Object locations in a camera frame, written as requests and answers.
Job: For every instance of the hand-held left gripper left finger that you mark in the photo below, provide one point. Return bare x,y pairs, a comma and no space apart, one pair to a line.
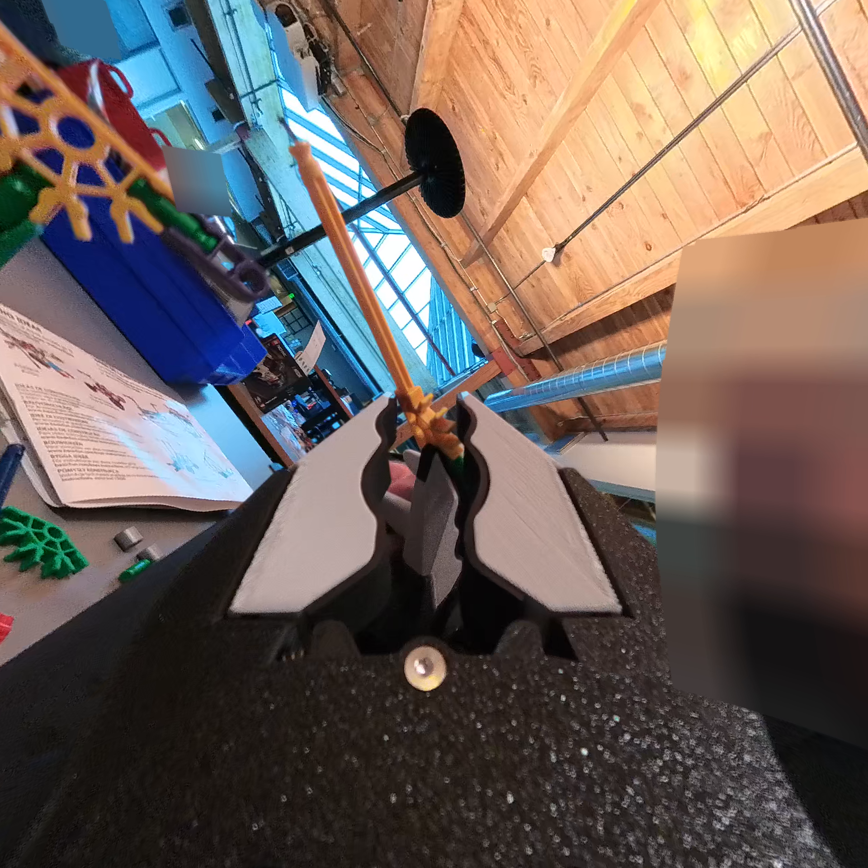
319,536

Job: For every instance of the black ceiling pipe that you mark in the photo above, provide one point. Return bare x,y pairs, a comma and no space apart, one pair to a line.
644,169

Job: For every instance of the dark blue plastic rod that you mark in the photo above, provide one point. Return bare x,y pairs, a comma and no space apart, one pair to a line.
8,475

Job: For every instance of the short green plastic rod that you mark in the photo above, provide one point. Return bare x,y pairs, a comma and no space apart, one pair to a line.
135,571

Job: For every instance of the black dotted rubber mat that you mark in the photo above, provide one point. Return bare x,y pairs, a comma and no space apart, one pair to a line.
41,678

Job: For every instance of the colourful construction toy model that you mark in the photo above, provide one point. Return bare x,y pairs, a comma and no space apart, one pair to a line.
61,183

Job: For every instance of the orange rod with green tip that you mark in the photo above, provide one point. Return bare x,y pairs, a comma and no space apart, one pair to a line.
359,278

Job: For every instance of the silver ventilation duct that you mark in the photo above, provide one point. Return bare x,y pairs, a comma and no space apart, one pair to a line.
590,376

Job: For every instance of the black ribbed round disc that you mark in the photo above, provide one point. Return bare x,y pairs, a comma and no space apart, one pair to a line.
437,166

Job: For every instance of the white ceiling unit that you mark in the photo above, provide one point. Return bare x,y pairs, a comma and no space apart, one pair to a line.
298,54

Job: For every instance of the black metal post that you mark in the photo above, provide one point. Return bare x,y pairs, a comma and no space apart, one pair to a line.
339,220

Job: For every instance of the large green fan connector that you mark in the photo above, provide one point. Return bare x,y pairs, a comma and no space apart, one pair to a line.
41,542

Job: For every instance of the building ideas booklet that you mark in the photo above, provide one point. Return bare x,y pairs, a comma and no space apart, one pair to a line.
102,434

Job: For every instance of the grey metal pipe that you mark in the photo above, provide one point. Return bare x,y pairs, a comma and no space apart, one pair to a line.
831,74

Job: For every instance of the red tote bag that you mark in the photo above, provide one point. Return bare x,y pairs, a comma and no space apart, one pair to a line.
129,115

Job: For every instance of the small red clip piece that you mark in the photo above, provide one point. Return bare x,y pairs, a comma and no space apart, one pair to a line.
5,625

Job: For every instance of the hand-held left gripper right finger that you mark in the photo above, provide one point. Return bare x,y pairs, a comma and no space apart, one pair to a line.
536,536

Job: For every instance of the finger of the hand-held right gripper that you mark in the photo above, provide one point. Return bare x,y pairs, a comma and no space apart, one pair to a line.
434,529

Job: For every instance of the blue plastic bin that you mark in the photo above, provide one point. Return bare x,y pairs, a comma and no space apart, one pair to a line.
156,305

